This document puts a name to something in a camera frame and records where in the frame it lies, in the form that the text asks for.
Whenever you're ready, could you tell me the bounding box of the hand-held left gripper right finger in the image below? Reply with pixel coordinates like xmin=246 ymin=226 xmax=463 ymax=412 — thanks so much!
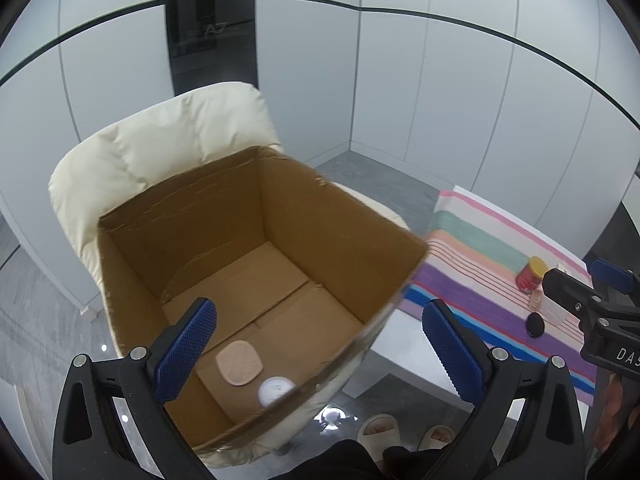
xmin=421 ymin=298 xmax=588 ymax=480

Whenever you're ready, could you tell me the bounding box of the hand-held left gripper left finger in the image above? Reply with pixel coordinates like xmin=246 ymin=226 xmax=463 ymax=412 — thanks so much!
xmin=52 ymin=297 xmax=218 ymax=480

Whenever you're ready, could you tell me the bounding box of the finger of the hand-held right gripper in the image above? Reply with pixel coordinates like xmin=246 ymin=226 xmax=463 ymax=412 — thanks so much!
xmin=589 ymin=258 xmax=640 ymax=313
xmin=542 ymin=267 xmax=603 ymax=322

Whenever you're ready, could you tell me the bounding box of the clear plastic container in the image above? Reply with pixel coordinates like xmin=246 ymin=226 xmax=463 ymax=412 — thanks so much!
xmin=529 ymin=262 xmax=583 ymax=328

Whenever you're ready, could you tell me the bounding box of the red can with yellow lid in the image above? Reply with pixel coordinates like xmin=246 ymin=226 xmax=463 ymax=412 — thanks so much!
xmin=516 ymin=256 xmax=547 ymax=295

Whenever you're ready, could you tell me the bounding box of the cardboard box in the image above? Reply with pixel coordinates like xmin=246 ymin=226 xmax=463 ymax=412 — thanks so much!
xmin=96 ymin=145 xmax=430 ymax=456

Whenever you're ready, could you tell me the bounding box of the person's right hand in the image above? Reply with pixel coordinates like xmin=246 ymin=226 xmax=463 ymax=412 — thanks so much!
xmin=595 ymin=375 xmax=632 ymax=453

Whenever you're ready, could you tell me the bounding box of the beige makeup sponge pad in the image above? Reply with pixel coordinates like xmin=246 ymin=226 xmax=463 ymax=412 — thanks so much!
xmin=216 ymin=341 xmax=264 ymax=387

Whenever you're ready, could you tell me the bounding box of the beige slipper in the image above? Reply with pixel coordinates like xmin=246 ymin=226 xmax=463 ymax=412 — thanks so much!
xmin=417 ymin=425 xmax=456 ymax=453
xmin=357 ymin=413 xmax=401 ymax=450

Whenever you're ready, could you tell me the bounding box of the striped colourful blanket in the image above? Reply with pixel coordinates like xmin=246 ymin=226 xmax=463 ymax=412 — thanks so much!
xmin=402 ymin=190 xmax=598 ymax=403

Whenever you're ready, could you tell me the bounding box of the white round lid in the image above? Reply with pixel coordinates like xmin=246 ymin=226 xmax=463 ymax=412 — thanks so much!
xmin=258 ymin=376 xmax=297 ymax=407

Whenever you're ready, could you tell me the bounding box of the cream padded armchair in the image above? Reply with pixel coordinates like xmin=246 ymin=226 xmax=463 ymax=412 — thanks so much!
xmin=48 ymin=82 xmax=411 ymax=461

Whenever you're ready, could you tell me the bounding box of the black glass wall panel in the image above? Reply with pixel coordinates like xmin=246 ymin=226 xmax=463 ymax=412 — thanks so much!
xmin=165 ymin=0 xmax=258 ymax=102

